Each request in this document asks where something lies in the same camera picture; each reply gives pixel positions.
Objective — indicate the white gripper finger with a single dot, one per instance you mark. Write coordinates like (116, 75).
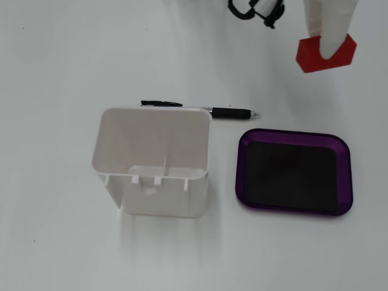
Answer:
(333, 24)
(312, 18)

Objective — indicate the white plastic container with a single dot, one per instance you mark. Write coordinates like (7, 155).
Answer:
(166, 197)

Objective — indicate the black clear ballpoint pen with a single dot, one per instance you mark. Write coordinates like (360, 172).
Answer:
(230, 113)

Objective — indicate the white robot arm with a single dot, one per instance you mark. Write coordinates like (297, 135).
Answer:
(263, 6)

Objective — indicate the red cube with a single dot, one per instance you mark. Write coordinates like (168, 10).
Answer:
(312, 59)

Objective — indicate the purple tray black pad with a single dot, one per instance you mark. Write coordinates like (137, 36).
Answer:
(291, 175)

